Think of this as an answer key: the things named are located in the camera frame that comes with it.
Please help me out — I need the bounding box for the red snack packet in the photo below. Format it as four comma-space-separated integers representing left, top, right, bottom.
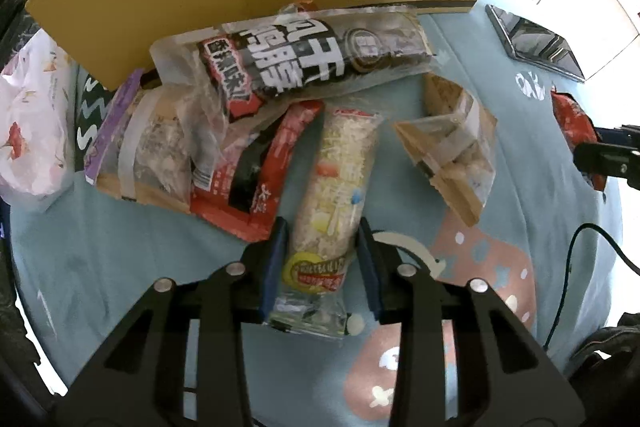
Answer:
550, 89, 608, 193

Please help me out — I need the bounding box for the rice cracker pack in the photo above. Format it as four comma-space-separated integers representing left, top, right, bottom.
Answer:
269, 107, 384, 338

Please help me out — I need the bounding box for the red black snack bag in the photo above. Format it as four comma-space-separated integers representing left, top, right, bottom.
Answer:
190, 100, 324, 243

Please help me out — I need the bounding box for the black tablet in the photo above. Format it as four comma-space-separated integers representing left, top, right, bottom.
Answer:
485, 4, 586, 82

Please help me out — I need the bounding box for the kraft paper snack bag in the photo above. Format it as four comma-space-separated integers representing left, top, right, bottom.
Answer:
94, 86, 194, 213

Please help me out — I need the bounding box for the black clear duck snack bag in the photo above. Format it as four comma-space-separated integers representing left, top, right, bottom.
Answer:
150, 5, 434, 122

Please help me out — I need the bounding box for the purple snack bar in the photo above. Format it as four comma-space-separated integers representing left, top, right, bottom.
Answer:
84, 68, 143, 186

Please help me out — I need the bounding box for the black zigzag pillow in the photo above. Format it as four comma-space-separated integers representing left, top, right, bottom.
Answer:
74, 67, 115, 162

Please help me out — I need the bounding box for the white floral tissue pack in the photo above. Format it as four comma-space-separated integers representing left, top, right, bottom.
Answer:
1, 29, 78, 212

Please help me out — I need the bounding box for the black cable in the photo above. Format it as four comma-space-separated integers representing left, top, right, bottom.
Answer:
541, 222, 640, 350

